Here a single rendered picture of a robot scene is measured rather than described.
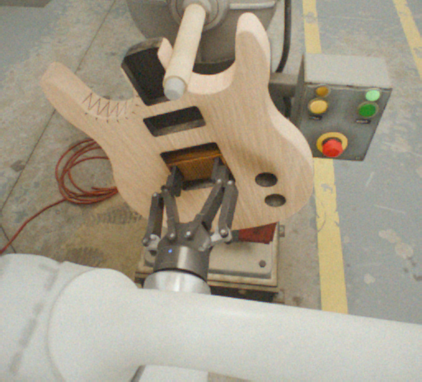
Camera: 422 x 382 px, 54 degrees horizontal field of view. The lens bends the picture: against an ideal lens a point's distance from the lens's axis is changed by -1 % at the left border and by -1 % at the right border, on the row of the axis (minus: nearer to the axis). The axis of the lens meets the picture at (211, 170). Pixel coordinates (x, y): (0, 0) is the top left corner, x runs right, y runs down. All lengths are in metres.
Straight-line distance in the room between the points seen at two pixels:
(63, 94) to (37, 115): 1.92
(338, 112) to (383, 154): 1.52
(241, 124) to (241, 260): 0.91
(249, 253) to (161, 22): 0.94
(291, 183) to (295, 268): 1.13
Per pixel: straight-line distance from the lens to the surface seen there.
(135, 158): 0.70
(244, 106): 0.59
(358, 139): 0.88
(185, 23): 0.63
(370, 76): 0.82
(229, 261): 1.46
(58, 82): 0.65
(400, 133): 2.49
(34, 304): 0.37
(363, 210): 2.05
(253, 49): 0.54
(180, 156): 0.69
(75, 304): 0.36
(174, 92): 0.52
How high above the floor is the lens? 1.58
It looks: 49 degrees down
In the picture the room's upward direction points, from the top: straight up
